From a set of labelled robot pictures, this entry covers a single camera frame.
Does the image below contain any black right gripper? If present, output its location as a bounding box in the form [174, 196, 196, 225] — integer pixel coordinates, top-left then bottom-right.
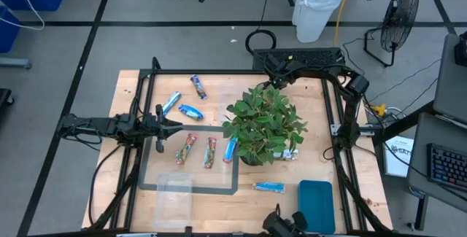
[260, 60, 304, 90]

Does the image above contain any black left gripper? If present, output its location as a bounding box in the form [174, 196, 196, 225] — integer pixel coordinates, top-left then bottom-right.
[140, 104, 183, 154]

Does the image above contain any blue and white granola bar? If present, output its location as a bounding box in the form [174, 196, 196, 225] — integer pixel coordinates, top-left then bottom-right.
[161, 90, 182, 116]

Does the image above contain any red granola bar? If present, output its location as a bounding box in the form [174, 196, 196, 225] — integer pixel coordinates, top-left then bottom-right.
[203, 136, 217, 169]
[174, 132, 198, 166]

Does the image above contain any dark blue granola bar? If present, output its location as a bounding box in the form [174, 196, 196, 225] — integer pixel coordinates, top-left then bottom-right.
[189, 74, 208, 101]

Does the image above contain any blue red-tipped granola bar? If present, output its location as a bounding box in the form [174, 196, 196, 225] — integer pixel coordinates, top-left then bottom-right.
[223, 137, 239, 164]

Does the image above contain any green granola bar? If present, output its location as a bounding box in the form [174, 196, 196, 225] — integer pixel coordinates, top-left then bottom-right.
[273, 148, 300, 162]

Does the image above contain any light blue granola bar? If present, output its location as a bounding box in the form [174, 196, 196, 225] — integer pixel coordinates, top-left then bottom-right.
[251, 182, 286, 195]

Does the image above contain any green plant in black pot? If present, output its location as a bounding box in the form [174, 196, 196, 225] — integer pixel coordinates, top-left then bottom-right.
[221, 84, 309, 167]

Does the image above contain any black perforated computer case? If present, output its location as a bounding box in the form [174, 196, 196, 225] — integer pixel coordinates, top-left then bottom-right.
[252, 47, 347, 71]

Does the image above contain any clear plastic container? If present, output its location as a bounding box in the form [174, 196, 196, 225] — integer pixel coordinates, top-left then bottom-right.
[217, 82, 250, 125]
[153, 172, 194, 230]

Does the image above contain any clear mat with grey border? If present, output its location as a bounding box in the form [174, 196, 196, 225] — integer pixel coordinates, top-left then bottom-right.
[137, 123, 240, 196]

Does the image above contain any white trash bin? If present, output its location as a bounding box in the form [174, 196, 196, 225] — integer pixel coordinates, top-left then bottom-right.
[291, 0, 350, 44]

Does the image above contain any teal plastic tray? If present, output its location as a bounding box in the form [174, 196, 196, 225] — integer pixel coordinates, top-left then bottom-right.
[297, 179, 336, 235]

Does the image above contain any black floor fan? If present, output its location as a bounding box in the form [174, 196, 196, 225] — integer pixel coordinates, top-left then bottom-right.
[363, 0, 420, 68]

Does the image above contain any white printed sign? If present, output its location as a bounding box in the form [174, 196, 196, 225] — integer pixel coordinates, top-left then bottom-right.
[382, 134, 415, 178]

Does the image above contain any grey metal bar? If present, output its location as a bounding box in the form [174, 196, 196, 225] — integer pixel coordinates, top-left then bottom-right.
[0, 57, 32, 70]

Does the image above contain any black furniture piece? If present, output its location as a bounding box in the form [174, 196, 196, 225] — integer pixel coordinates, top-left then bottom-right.
[0, 88, 15, 109]

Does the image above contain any grey desk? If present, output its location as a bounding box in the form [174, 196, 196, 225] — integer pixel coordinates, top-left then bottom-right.
[433, 33, 467, 125]
[407, 112, 467, 214]

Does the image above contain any black desk device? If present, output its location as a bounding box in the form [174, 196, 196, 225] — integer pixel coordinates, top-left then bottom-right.
[454, 31, 467, 67]

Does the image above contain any black backlit keyboard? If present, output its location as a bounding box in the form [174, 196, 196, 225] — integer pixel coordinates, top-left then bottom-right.
[426, 142, 467, 194]

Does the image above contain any coiled black cable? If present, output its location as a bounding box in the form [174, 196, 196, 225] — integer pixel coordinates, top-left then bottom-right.
[244, 28, 277, 55]

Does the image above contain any black aluminium frame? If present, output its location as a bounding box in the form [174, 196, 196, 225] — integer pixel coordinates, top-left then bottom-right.
[87, 56, 393, 237]

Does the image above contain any thick black power cable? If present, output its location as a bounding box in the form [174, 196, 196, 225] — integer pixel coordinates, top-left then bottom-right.
[88, 144, 123, 227]

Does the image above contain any silver mounting bracket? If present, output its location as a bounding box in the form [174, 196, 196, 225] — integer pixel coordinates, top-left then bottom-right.
[330, 123, 375, 137]

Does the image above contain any white cable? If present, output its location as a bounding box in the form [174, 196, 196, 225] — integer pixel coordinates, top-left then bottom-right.
[0, 0, 45, 32]

